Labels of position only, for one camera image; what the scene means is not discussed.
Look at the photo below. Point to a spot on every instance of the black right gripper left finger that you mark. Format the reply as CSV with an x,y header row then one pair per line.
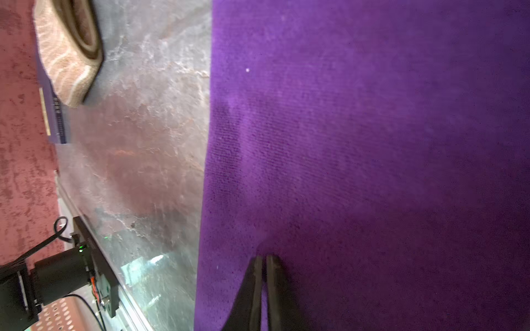
x,y
245,314

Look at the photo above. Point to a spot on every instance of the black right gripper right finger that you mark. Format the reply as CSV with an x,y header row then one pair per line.
x,y
283,311

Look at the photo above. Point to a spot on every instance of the purple dishcloth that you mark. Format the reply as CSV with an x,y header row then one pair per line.
x,y
381,150

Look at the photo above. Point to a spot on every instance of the beige striped dishcloth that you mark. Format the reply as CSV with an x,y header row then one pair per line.
x,y
69,46

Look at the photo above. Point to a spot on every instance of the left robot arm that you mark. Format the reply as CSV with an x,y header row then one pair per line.
x,y
24,291

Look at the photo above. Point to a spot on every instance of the blue book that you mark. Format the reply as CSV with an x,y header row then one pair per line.
x,y
51,107

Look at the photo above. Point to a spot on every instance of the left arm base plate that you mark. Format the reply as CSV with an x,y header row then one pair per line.
x,y
106,281

